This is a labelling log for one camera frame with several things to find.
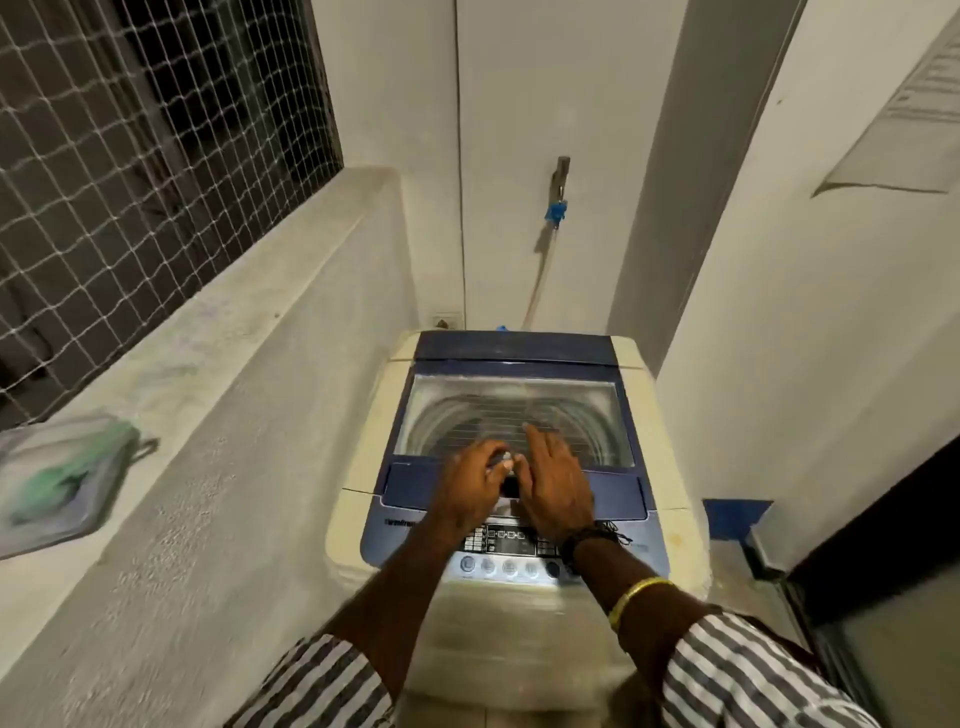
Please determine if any black thread wristband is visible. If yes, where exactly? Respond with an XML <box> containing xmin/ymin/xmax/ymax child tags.
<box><xmin>558</xmin><ymin>524</ymin><xmax>624</xmax><ymax>575</ymax></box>

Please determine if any person's left hand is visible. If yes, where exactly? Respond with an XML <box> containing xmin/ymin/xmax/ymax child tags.
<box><xmin>424</xmin><ymin>438</ymin><xmax>520</xmax><ymax>535</ymax></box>

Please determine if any printed paper notice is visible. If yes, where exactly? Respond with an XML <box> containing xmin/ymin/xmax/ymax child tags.
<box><xmin>813</xmin><ymin>14</ymin><xmax>960</xmax><ymax>198</ymax></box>

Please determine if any white window safety net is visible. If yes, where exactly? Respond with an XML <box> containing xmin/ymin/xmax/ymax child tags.
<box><xmin>0</xmin><ymin>0</ymin><xmax>345</xmax><ymax>433</ymax></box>

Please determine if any person's right hand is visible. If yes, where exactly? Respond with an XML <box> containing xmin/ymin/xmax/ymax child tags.
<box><xmin>511</xmin><ymin>422</ymin><xmax>598</xmax><ymax>547</ymax></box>

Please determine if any cream blue washing machine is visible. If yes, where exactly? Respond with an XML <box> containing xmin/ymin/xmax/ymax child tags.
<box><xmin>323</xmin><ymin>329</ymin><xmax>712</xmax><ymax>728</ymax></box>

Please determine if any person's left forearm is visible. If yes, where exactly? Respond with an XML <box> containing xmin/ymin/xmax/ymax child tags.
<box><xmin>323</xmin><ymin>509</ymin><xmax>489</xmax><ymax>703</ymax></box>

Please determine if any gold bangle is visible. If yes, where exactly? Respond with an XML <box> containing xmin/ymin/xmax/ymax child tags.
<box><xmin>607</xmin><ymin>577</ymin><xmax>678</xmax><ymax>631</ymax></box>

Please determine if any person's right forearm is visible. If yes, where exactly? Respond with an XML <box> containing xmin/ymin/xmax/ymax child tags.
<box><xmin>562</xmin><ymin>533</ymin><xmax>723</xmax><ymax>676</ymax></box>

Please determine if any glass-windowed washing machine lid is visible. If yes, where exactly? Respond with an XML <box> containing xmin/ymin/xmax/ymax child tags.
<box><xmin>380</xmin><ymin>359</ymin><xmax>652</xmax><ymax>526</ymax></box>

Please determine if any black framed glass door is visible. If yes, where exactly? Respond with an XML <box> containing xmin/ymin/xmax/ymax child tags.
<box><xmin>742</xmin><ymin>427</ymin><xmax>960</xmax><ymax>728</ymax></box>

